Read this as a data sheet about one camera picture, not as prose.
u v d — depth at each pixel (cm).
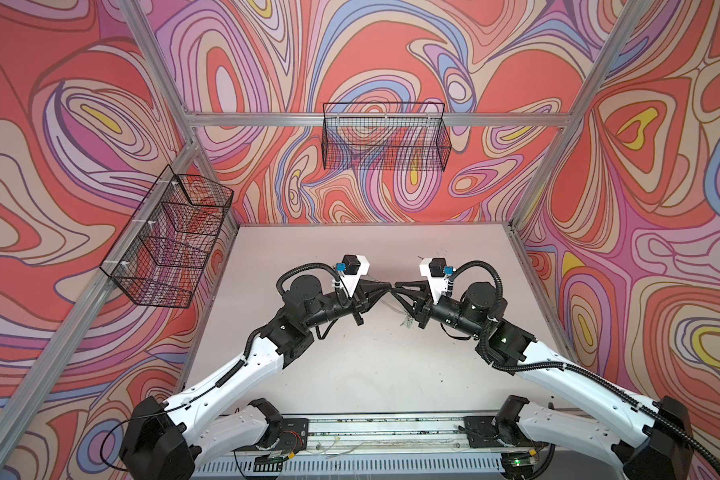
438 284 57
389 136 96
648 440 40
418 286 64
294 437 72
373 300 64
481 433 73
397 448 73
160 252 68
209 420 43
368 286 62
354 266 55
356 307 57
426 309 58
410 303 64
